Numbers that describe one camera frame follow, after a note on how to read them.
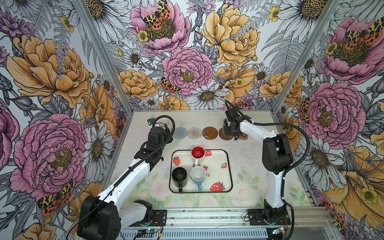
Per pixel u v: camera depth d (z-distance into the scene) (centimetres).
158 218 73
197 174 87
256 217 74
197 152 94
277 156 54
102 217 39
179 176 85
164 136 63
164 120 68
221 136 107
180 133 108
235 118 75
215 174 90
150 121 70
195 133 108
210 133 108
